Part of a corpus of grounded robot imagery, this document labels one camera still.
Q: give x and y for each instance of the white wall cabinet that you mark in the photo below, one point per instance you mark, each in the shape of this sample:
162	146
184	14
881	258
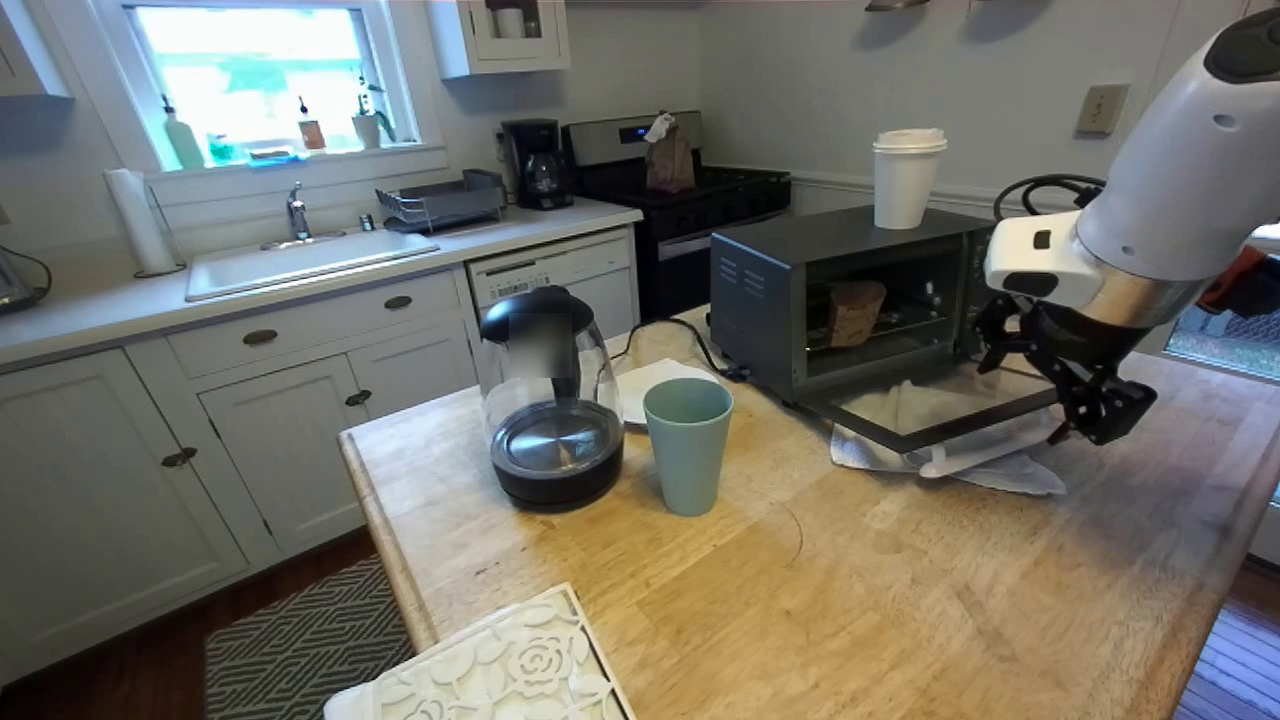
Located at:
503	37

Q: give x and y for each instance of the white spray bottle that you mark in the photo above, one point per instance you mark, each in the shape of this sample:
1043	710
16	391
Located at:
365	124

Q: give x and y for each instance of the glass toaster oven door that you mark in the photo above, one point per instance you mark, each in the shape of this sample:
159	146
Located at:
932	406

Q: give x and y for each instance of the white crumpled napkin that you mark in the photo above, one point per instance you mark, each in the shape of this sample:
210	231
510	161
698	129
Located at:
1024	479

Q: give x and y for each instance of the beige wall light switch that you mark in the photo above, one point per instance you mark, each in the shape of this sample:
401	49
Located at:
1101	111

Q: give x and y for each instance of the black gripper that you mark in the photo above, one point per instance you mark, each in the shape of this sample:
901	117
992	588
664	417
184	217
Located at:
1074	350

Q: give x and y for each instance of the grey dish rack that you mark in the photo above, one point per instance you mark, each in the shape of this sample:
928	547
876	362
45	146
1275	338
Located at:
441	202

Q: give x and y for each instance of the white framed kitchen window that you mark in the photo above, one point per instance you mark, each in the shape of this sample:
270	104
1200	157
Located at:
255	72

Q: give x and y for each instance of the black drip coffee maker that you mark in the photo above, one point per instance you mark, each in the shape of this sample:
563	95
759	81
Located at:
536	167

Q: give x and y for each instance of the small orange bottle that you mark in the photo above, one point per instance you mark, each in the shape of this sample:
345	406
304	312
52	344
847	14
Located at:
308	129

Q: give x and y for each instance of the white paper cup with lid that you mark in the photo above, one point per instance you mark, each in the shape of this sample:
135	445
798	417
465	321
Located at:
907	183

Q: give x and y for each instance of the brown bread slice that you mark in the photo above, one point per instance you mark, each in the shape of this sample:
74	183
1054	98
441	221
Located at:
852	312

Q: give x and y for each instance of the white paper towel roll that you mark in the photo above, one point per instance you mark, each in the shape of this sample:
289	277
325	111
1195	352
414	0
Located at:
143	221

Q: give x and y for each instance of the brown paper bag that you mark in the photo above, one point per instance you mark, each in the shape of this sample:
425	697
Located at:
668	161

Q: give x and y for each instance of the grey patterned floor rug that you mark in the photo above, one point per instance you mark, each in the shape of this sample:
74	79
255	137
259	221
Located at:
304	647

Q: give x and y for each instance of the white floral patterned trivet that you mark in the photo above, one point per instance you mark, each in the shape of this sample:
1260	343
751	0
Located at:
512	664

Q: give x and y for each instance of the chrome sink faucet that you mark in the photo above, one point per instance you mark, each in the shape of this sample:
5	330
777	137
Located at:
296	212

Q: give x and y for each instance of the glass coffee carafe black lid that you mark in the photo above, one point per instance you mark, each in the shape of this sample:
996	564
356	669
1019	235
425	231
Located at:
553	441

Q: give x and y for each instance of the dark grey toaster oven body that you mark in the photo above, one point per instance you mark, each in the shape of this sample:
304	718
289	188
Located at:
760	301

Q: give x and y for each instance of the white base cabinets with counter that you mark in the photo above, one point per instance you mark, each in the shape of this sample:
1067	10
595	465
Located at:
104	495

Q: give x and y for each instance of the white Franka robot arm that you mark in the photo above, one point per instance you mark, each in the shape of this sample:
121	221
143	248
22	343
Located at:
1184	172

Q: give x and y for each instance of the teal plastic cup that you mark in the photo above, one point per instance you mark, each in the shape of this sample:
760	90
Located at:
684	445

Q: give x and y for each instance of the black and steel stove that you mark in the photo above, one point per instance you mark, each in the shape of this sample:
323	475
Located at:
682	235

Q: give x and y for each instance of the white kitchen sink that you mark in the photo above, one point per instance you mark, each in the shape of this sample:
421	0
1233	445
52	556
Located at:
300	261

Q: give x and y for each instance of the white dishwasher front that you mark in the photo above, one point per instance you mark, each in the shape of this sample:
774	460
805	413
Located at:
563	275

